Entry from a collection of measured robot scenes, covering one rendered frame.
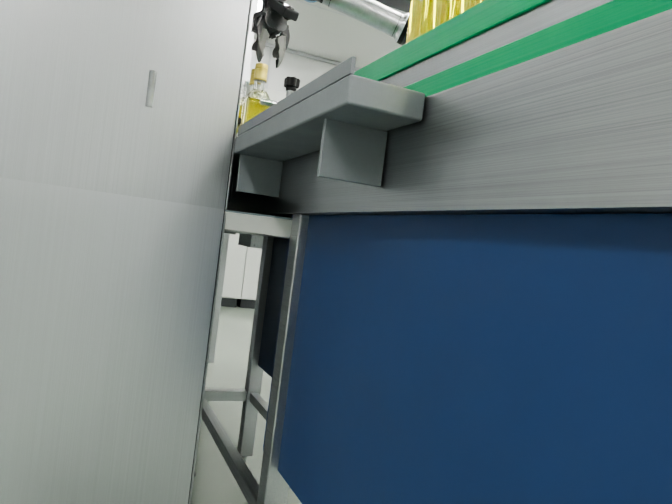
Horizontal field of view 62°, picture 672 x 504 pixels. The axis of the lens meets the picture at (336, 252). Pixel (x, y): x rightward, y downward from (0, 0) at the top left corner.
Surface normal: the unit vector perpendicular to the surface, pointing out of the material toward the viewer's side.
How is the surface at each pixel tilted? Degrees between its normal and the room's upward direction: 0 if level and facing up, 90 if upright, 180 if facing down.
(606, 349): 90
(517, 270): 90
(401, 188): 90
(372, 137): 90
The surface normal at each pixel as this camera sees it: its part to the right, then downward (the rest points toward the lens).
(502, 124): -0.91, -0.11
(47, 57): 0.40, 0.06
